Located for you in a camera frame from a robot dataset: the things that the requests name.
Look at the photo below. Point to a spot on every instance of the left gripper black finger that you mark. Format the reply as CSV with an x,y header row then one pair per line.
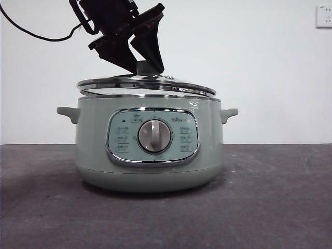
x,y
116,53
150,46

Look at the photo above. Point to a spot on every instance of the glass lid with green knob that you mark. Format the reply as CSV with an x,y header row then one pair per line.
x,y
155,83

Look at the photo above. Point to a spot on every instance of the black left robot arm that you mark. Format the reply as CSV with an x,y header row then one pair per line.
x,y
109,13

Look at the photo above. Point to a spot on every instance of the pale green electric pot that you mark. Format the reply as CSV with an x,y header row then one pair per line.
x,y
155,173

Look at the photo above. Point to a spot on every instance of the white wall socket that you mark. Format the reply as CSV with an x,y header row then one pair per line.
x,y
324,16

